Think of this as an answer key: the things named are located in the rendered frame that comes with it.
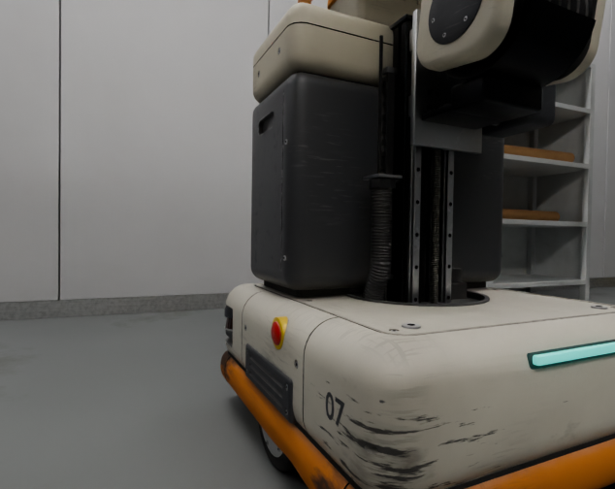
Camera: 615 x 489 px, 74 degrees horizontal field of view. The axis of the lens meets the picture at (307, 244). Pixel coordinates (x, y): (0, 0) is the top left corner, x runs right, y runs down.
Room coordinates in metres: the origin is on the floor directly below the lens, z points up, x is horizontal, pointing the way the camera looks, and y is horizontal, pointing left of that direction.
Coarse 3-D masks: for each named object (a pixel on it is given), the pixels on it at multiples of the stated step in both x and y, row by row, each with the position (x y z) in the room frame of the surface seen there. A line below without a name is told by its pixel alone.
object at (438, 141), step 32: (544, 0) 0.53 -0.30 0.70; (576, 0) 0.58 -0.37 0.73; (416, 32) 0.71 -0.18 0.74; (512, 32) 0.55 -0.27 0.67; (544, 32) 0.55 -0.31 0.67; (576, 32) 0.57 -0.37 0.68; (416, 64) 0.71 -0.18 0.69; (480, 64) 0.61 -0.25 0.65; (512, 64) 0.58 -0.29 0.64; (544, 64) 0.60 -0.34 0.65; (416, 96) 0.71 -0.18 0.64; (448, 96) 0.74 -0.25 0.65; (480, 96) 0.60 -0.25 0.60; (512, 96) 0.62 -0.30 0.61; (544, 96) 0.75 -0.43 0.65; (416, 128) 0.71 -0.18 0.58; (448, 128) 0.74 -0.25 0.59; (480, 128) 0.77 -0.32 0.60; (512, 128) 0.79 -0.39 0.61
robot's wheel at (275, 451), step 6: (264, 432) 0.72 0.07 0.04; (264, 438) 0.72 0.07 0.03; (270, 438) 0.69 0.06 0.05; (264, 444) 0.73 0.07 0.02; (270, 444) 0.70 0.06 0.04; (270, 450) 0.70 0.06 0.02; (276, 450) 0.67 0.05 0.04; (270, 456) 0.70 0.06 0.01; (276, 456) 0.67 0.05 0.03; (282, 456) 0.65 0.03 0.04; (276, 462) 0.67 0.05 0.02; (282, 462) 0.65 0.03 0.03; (288, 462) 0.63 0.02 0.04; (276, 468) 0.67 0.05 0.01; (282, 468) 0.65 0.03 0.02; (288, 468) 0.64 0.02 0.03; (294, 468) 0.65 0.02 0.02
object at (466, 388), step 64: (256, 320) 0.74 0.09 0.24; (320, 320) 0.58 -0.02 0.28; (384, 320) 0.56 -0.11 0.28; (448, 320) 0.57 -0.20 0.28; (512, 320) 0.57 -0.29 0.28; (576, 320) 0.58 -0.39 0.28; (256, 384) 0.72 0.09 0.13; (320, 384) 0.51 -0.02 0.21; (384, 384) 0.41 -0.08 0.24; (448, 384) 0.43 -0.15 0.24; (512, 384) 0.47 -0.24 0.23; (576, 384) 0.52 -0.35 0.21; (320, 448) 0.52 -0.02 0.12; (384, 448) 0.41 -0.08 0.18; (448, 448) 0.43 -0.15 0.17; (512, 448) 0.47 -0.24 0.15; (576, 448) 0.53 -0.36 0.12
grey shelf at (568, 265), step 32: (576, 96) 2.81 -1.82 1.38; (544, 128) 3.02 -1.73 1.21; (576, 128) 2.81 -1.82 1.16; (512, 160) 2.45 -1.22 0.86; (544, 160) 2.53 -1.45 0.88; (576, 160) 2.80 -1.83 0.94; (512, 192) 3.03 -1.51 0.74; (544, 192) 3.01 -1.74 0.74; (576, 192) 2.80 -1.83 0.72; (512, 224) 2.49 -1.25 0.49; (544, 224) 2.53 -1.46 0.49; (576, 224) 2.65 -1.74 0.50; (512, 256) 3.04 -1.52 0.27; (544, 256) 3.00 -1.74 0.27; (576, 256) 2.78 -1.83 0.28
